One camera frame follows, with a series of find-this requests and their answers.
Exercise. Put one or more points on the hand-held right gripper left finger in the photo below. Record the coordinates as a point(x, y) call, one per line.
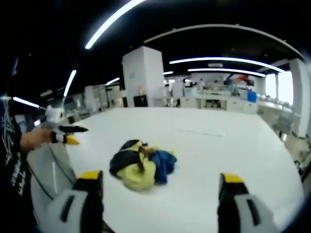
point(83, 206)

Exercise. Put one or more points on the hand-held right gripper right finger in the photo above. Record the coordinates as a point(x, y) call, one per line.
point(236, 208)

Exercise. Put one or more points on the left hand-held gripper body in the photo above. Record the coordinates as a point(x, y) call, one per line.
point(54, 117)

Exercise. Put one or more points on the yellow blue black garment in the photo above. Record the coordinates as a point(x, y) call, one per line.
point(143, 167)

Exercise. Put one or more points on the person's left hand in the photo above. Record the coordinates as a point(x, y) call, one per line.
point(36, 138)

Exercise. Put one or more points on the short ceiling light strip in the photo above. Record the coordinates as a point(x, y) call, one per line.
point(69, 82)

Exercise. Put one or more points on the black cabinet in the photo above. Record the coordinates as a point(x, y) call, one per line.
point(140, 100)

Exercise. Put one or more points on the white square pillar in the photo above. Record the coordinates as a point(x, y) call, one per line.
point(143, 77)

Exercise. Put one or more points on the white lab bench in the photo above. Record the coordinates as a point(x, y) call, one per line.
point(218, 102)

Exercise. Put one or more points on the long ceiling light strip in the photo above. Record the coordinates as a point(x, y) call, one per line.
point(111, 21)

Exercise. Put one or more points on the blue container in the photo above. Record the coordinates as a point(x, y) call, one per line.
point(251, 96)

